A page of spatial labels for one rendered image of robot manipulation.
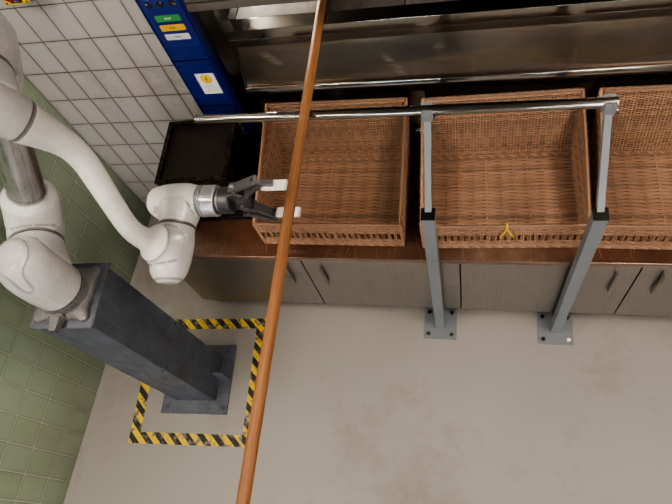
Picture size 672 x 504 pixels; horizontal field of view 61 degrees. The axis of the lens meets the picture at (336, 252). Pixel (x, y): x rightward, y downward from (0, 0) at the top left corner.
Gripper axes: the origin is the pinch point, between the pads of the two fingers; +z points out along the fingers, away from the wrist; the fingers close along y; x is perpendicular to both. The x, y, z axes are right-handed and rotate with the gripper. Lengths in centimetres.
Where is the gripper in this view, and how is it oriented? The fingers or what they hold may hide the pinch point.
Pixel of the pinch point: (290, 199)
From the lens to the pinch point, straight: 154.8
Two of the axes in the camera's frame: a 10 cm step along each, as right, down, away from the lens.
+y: 2.0, 4.6, 8.7
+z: 9.7, 0.0, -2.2
